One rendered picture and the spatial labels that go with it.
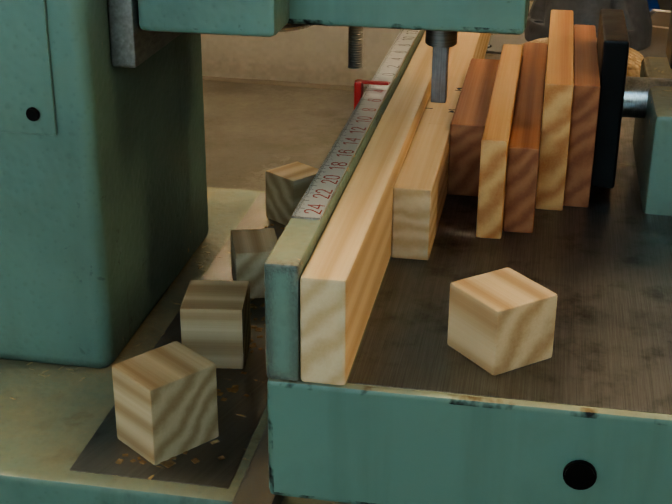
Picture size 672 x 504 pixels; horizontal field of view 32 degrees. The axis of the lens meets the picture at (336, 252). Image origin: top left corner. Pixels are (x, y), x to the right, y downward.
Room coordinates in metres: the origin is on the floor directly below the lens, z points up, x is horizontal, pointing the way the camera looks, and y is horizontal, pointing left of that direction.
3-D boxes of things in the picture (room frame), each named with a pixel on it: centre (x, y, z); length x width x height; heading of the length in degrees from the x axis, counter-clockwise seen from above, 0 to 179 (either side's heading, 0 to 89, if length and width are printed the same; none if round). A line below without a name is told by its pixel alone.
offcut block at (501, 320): (0.47, -0.07, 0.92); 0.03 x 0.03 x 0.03; 32
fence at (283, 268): (0.73, -0.03, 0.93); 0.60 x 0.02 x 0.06; 170
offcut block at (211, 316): (0.65, 0.07, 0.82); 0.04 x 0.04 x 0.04; 88
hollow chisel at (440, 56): (0.70, -0.06, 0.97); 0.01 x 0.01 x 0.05; 80
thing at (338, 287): (0.73, -0.05, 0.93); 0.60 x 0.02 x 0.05; 170
